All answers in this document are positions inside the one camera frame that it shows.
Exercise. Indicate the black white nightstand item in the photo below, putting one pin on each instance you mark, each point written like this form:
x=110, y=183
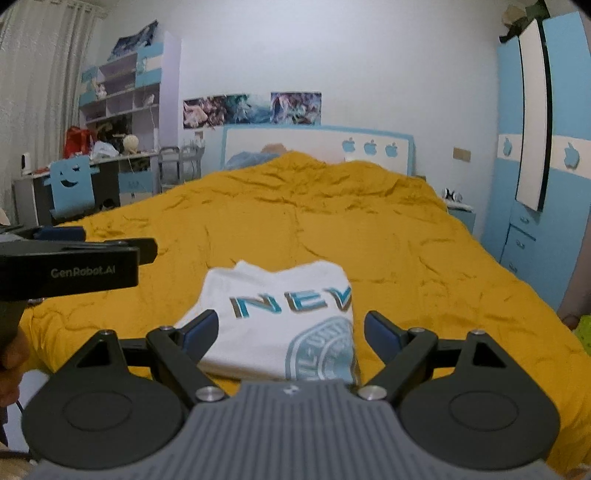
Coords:
x=452, y=194

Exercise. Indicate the beige wall plate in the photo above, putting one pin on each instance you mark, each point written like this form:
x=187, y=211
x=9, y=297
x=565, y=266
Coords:
x=462, y=154

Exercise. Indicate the blue white headboard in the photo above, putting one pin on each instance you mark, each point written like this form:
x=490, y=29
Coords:
x=314, y=145

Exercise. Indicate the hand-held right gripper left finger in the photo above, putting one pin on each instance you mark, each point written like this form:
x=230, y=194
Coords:
x=203, y=330

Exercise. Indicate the yellow blanket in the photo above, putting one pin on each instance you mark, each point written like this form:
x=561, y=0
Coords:
x=369, y=240

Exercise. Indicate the lavender shelf hutch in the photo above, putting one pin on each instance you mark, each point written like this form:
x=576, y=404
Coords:
x=171, y=92

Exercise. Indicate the blue nightstand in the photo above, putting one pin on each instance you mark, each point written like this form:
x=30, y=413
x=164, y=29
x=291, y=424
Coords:
x=461, y=214

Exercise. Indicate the white printed t-shirt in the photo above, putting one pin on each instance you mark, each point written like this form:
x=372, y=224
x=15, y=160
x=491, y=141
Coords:
x=277, y=332

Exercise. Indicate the dark bag on wardrobe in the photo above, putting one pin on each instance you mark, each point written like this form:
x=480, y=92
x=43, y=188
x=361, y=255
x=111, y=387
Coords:
x=521, y=21

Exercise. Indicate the wall poster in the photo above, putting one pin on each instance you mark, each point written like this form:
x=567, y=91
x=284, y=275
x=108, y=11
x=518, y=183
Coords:
x=295, y=108
x=203, y=113
x=247, y=110

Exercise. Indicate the white security camera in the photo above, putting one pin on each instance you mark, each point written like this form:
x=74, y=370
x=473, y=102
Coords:
x=26, y=164

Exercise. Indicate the cream round ball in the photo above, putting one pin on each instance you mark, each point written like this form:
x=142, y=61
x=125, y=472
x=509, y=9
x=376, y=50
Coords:
x=131, y=143

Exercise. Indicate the blue smiling face chair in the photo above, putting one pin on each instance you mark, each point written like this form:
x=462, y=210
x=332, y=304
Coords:
x=69, y=194

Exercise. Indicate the long wardrobe mirror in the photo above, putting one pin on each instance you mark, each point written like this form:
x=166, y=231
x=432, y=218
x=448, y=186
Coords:
x=533, y=115

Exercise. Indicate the metal trolley rack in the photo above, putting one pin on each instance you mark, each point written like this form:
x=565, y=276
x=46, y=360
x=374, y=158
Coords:
x=180, y=166

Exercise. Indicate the white curtain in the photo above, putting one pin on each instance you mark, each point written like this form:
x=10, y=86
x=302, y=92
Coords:
x=37, y=92

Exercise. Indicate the red bag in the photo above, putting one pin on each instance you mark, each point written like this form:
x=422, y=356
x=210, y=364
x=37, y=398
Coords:
x=77, y=142

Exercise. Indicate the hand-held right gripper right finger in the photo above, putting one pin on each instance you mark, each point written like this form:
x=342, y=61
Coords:
x=382, y=334

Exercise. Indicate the white plastic bag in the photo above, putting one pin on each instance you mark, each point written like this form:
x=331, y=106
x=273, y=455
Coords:
x=104, y=150

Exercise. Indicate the person's left hand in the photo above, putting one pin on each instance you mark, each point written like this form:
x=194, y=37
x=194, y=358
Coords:
x=11, y=360

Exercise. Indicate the blue white wardrobe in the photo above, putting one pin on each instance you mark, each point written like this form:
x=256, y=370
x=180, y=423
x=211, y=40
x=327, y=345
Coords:
x=508, y=194

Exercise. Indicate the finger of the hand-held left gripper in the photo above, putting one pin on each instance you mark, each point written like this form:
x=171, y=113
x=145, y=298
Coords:
x=60, y=234
x=138, y=249

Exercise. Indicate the blue pillow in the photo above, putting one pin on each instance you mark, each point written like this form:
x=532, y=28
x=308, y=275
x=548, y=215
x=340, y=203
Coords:
x=249, y=160

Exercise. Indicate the green cloth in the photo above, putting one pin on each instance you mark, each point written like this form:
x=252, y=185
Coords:
x=584, y=334

